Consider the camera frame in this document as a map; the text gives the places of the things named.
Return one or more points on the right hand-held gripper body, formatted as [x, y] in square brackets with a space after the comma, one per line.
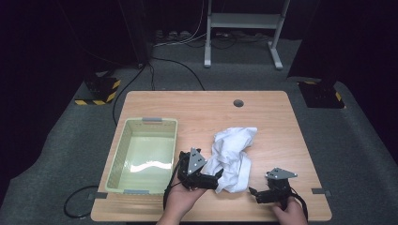
[278, 187]

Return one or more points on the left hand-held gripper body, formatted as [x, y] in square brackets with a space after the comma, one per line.
[192, 175]

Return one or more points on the white cloth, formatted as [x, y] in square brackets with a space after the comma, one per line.
[231, 153]

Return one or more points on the pale green plastic basket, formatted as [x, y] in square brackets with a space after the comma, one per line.
[116, 175]

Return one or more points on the person's left hand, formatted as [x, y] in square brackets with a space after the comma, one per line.
[181, 201]

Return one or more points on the person's right hand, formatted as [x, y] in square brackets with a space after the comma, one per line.
[289, 215]

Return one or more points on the grey tape strip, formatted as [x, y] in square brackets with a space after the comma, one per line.
[320, 192]
[97, 196]

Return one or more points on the wooden table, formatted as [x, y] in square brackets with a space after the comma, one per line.
[266, 131]

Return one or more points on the grey round table grommet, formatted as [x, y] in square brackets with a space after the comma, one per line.
[238, 103]

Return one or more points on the yellow black striped base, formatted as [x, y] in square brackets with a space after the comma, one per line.
[103, 89]
[322, 95]

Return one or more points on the power strip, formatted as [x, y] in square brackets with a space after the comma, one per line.
[173, 35]

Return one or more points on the white metal stand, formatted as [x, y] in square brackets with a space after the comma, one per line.
[244, 20]

